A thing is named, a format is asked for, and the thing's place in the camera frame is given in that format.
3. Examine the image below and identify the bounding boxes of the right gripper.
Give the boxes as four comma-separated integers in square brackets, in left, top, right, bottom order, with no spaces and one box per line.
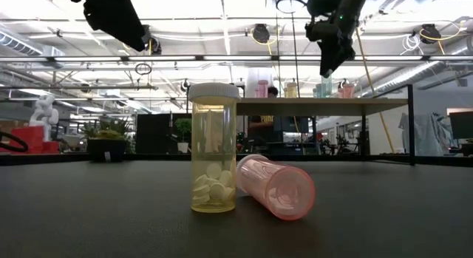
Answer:
[304,13,361,78]

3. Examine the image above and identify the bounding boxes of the wooden shelf black legs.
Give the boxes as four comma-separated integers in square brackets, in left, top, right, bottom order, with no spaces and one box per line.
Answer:
[234,84,415,166]

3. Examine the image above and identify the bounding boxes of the person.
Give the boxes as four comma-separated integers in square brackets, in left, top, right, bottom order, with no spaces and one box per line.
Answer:
[248,86,280,150]

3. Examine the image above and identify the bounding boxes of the black cabinet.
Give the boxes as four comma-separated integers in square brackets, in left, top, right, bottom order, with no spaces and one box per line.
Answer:
[135,112,193,155]

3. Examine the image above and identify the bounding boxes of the light blue cloth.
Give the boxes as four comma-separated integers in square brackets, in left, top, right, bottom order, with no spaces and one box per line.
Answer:
[398,112,454,157]

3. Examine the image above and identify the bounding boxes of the potted succulent plant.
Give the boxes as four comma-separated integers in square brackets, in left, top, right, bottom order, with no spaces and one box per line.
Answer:
[81,117,136,163]

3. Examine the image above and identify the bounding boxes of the small tree white pot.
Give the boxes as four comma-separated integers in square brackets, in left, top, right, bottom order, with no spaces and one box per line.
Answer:
[173,117,193,154]

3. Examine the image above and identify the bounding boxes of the red boxes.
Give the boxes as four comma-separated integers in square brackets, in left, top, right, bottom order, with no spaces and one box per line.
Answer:
[9,125,60,155]

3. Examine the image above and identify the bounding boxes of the dark monitor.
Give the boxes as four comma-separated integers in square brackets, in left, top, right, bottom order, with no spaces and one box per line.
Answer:
[449,110,473,140]

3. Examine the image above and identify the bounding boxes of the orange extension cable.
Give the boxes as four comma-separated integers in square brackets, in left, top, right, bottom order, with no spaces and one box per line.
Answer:
[354,27,395,154]

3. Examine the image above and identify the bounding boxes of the black ceiling cable reel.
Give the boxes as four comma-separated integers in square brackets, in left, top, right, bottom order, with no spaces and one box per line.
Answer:
[419,23,443,44]
[142,24,163,55]
[251,23,273,44]

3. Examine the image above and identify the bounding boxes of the black hanging cable ring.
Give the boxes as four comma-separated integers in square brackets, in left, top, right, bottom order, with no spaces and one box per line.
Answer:
[134,62,153,76]

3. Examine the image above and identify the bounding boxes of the black cable loop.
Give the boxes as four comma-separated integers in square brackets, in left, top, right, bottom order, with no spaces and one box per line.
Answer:
[0,130,30,154]

